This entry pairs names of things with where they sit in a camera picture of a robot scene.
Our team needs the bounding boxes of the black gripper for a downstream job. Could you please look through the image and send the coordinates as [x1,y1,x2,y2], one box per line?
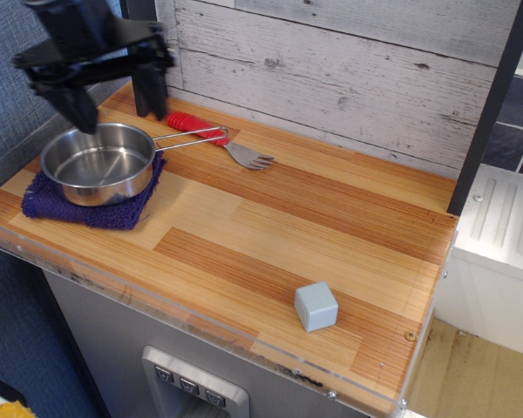
[13,1,173,134]

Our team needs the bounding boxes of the grey cube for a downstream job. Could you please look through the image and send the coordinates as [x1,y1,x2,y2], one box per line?
[295,281,339,332]

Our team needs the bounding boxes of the stainless steel pot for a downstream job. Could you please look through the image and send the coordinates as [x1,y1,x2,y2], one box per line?
[40,123,205,207]

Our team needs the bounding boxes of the purple towel cloth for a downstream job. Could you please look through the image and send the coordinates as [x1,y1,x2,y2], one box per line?
[21,155,166,230]

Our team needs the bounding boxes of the clear acrylic edge guard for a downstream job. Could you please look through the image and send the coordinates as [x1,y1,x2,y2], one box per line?
[0,210,454,417]

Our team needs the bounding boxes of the silver dispenser panel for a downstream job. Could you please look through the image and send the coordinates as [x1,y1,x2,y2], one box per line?
[142,346,250,417]

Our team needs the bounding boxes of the yellow black object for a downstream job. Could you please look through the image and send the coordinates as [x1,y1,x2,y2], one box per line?
[0,401,37,418]

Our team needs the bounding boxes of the white toy sink unit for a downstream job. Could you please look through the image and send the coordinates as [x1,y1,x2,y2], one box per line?
[434,165,523,354]

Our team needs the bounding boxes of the dark left post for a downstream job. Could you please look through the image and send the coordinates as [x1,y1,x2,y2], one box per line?
[119,0,168,118]

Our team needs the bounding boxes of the dark post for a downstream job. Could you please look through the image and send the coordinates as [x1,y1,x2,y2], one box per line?
[447,1,523,216]
[119,0,168,118]

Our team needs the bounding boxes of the red-handled metal fork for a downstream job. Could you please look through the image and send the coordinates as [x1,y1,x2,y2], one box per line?
[166,111,275,170]

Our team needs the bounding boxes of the dark right post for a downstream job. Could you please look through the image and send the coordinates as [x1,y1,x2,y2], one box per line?
[447,1,523,216]

